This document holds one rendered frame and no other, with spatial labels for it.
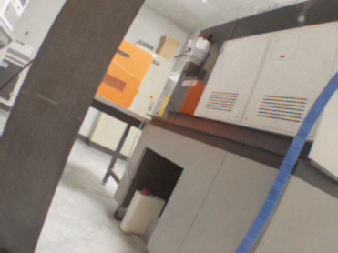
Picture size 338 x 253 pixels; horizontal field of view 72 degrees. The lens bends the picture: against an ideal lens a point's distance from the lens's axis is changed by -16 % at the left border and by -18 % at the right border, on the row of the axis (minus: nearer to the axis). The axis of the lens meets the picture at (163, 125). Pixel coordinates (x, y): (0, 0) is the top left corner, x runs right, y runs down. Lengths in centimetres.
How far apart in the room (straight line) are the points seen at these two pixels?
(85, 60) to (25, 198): 50
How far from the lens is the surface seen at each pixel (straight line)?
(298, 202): 87
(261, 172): 87
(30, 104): 89
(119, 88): 188
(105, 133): 467
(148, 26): 534
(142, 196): 167
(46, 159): 91
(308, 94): 97
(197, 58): 169
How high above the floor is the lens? 62
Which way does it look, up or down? 3 degrees up
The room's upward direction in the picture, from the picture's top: 24 degrees clockwise
